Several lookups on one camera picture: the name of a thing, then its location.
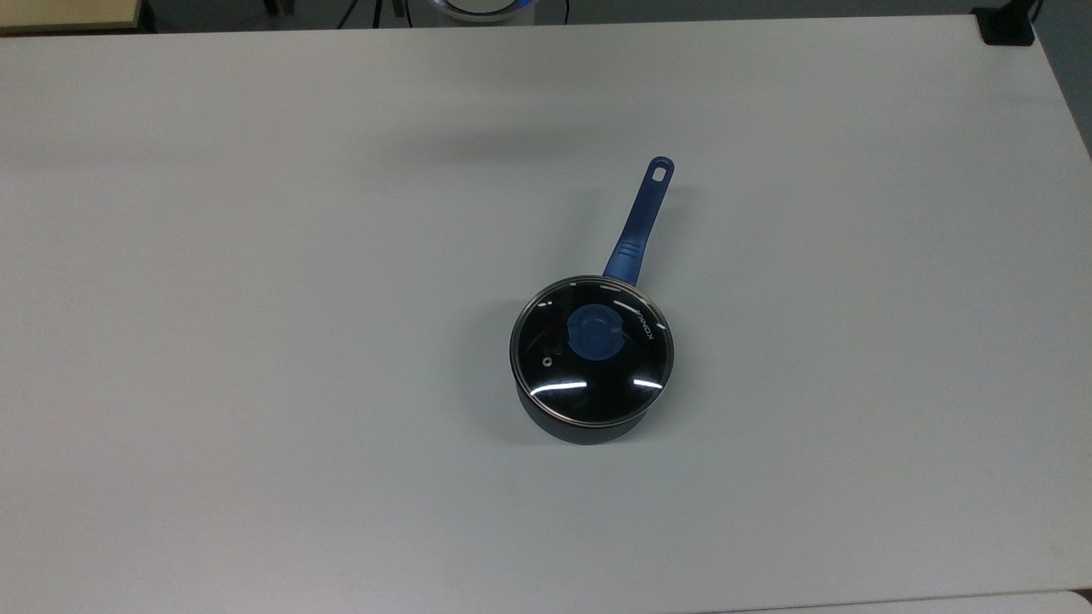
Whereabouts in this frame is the glass lid with blue knob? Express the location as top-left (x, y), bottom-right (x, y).
top-left (510, 275), bottom-right (676, 427)

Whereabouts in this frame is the light wooden table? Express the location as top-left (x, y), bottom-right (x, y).
top-left (0, 0), bottom-right (142, 33)

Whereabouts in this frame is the dark saucepan with blue handle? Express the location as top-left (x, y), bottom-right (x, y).
top-left (510, 156), bottom-right (677, 447)

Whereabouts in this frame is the black table clamp mount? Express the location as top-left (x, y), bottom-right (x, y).
top-left (973, 0), bottom-right (1043, 46)

